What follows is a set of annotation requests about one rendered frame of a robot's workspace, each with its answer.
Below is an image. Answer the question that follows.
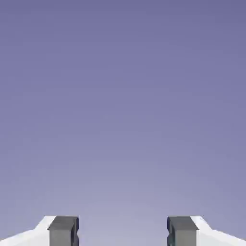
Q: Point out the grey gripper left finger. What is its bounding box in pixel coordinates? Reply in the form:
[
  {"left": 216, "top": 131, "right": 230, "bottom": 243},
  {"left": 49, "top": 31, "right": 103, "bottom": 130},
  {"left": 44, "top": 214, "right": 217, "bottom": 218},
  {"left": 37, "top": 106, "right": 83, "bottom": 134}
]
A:
[{"left": 0, "top": 215, "right": 80, "bottom": 246}]

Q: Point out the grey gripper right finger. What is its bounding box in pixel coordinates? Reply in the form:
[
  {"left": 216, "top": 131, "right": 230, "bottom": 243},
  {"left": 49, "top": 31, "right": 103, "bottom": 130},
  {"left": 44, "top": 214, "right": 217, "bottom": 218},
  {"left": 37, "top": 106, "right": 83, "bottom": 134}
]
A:
[{"left": 166, "top": 215, "right": 246, "bottom": 246}]

